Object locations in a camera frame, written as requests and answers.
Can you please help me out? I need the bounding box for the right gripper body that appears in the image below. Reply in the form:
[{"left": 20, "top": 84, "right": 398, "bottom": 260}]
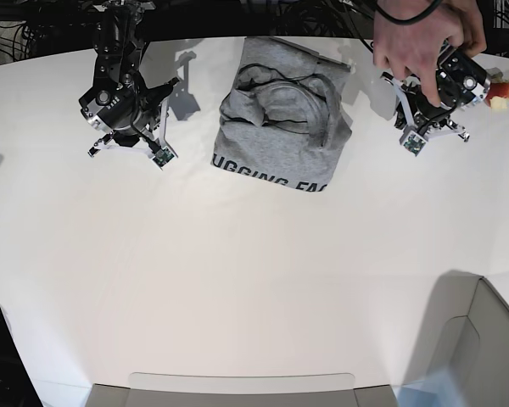
[{"left": 79, "top": 78, "right": 179, "bottom": 147}]

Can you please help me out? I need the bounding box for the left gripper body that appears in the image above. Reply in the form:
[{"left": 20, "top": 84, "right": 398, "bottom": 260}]
[{"left": 400, "top": 82, "right": 454, "bottom": 131}]

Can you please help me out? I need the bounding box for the grey T-shirt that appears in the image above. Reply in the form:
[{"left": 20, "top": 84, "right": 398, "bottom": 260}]
[{"left": 211, "top": 36, "right": 352, "bottom": 192}]

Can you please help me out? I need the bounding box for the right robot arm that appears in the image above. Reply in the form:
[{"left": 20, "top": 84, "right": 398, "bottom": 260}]
[{"left": 79, "top": 1, "right": 180, "bottom": 154}]

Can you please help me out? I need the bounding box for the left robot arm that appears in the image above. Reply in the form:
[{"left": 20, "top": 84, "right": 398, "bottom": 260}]
[{"left": 400, "top": 42, "right": 490, "bottom": 133}]

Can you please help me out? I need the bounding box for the person's left hand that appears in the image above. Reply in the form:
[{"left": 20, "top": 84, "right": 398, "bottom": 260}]
[{"left": 373, "top": 0, "right": 487, "bottom": 107}]

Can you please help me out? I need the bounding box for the bitten red apple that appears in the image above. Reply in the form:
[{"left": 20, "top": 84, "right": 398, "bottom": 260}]
[{"left": 484, "top": 68, "right": 509, "bottom": 110}]

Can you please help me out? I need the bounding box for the grey plastic bin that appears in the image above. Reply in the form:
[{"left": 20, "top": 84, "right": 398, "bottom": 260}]
[{"left": 396, "top": 273, "right": 509, "bottom": 406}]

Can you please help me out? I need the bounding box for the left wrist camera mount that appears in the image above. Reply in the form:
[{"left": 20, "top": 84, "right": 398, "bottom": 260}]
[{"left": 381, "top": 72, "right": 470, "bottom": 156}]

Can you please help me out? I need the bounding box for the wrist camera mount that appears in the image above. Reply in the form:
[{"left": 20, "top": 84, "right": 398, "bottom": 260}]
[
  {"left": 87, "top": 98, "right": 178, "bottom": 170},
  {"left": 381, "top": 72, "right": 470, "bottom": 156}
]

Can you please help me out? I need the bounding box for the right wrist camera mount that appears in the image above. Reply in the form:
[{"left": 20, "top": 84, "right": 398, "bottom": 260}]
[{"left": 87, "top": 98, "right": 178, "bottom": 170}]

